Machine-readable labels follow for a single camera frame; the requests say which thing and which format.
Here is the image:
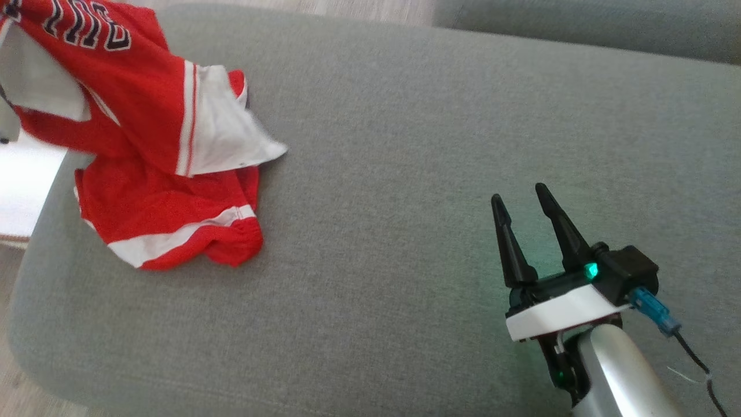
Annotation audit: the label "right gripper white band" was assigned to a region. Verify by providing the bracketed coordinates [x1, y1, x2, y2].
[491, 183, 632, 406]

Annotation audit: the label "red shorts with white band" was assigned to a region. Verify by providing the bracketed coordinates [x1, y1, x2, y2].
[74, 153, 264, 271]

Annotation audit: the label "red basketball jersey with number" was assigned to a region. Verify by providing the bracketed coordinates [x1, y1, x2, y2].
[0, 0, 288, 177]

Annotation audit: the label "large grey sofa seat cushion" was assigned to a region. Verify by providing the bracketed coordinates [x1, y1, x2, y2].
[9, 3, 741, 417]

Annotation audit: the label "small grey sofa cushion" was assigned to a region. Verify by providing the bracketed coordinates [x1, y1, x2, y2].
[431, 0, 741, 65]

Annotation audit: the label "right cable with blue connector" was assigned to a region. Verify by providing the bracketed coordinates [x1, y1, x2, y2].
[628, 287, 730, 417]

